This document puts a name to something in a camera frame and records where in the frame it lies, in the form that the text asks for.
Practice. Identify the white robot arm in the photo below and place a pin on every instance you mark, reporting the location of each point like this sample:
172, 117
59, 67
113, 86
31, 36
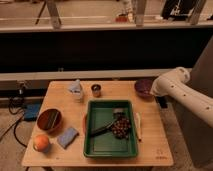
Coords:
173, 83

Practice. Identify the small metal cup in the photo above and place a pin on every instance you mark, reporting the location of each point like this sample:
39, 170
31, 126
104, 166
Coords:
96, 90

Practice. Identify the clear plastic cup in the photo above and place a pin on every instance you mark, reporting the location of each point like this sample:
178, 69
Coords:
76, 91

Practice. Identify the dark purple bowl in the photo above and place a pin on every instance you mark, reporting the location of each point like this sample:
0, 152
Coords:
143, 87

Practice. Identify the light wooden stick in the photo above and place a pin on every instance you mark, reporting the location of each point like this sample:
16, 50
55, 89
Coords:
138, 126

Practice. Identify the green plastic tray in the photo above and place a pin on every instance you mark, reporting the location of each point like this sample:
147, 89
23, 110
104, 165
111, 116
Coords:
110, 130

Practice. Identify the bunch of dark grapes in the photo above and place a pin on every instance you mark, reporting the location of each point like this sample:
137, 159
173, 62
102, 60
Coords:
121, 128

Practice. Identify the blue sponge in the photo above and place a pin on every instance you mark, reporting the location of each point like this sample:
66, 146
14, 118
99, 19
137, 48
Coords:
67, 137

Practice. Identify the brown wooden bowl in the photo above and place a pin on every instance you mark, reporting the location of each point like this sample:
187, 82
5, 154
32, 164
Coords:
49, 120

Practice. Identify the blue box on floor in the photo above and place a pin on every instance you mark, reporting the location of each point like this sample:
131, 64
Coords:
31, 112

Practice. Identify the orange fruit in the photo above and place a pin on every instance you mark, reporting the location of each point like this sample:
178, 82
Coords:
41, 143

